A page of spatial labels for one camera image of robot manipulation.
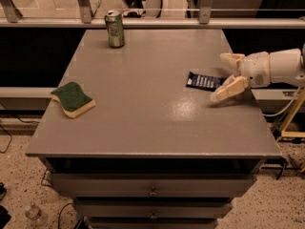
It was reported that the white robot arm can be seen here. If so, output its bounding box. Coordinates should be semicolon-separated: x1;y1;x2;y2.
210;49;305;103

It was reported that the green soda can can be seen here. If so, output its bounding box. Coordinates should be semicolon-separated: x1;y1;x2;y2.
105;10;125;48

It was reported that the clear plastic water bottle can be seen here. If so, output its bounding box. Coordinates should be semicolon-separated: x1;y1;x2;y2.
25;204;48;225

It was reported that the middle grey drawer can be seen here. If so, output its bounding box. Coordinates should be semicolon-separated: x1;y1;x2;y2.
74;198;233;219

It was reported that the grey metal railing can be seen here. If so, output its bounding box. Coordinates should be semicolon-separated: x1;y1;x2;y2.
0;0;305;30

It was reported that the dark blue rxbar wrapper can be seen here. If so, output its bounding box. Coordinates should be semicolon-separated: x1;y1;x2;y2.
186;72;225;92

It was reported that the black floor cable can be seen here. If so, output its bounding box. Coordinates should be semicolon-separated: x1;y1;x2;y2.
0;113;41;155

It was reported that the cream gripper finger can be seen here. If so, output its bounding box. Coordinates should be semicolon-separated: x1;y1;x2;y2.
210;74;249;103
220;52;245;74

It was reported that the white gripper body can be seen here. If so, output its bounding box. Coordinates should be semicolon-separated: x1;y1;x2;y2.
239;52;271;88

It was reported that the top grey drawer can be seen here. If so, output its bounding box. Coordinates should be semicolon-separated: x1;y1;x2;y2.
51;174;256;198

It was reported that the green and yellow sponge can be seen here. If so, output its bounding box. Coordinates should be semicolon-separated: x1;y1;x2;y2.
51;82;95;118

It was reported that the grey drawer cabinet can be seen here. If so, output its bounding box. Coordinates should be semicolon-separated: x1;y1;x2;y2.
27;30;280;229

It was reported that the grey drawer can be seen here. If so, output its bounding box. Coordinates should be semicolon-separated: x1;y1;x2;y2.
74;198;233;219
51;174;256;198

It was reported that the yellow wooden frame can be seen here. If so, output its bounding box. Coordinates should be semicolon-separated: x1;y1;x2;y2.
277;89;305;139

